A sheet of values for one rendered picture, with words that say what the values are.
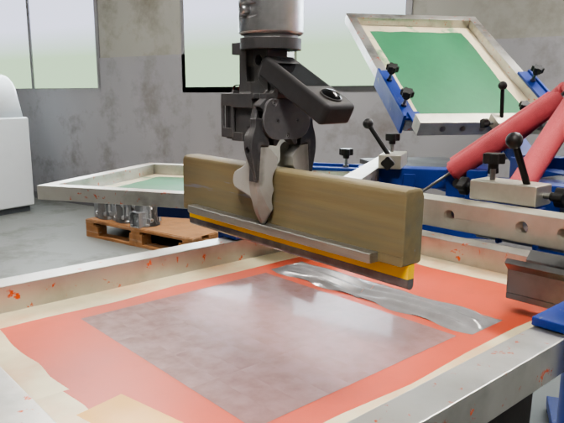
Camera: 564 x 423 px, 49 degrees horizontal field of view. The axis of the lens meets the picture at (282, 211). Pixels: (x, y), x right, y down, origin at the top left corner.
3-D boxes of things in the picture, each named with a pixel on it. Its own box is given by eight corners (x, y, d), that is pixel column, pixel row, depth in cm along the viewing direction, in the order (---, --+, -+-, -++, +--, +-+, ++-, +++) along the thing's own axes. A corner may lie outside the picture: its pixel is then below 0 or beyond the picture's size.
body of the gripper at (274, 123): (267, 139, 79) (267, 43, 77) (314, 143, 73) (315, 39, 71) (219, 142, 74) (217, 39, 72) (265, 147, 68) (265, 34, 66)
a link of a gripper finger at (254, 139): (268, 183, 73) (277, 109, 72) (278, 185, 71) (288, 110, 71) (237, 180, 69) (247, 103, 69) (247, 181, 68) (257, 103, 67)
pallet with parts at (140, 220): (80, 237, 535) (77, 195, 528) (155, 219, 610) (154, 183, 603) (197, 259, 462) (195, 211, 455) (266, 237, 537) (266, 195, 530)
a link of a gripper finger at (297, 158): (283, 206, 80) (274, 138, 78) (315, 213, 76) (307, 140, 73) (265, 213, 79) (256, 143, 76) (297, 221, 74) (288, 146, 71)
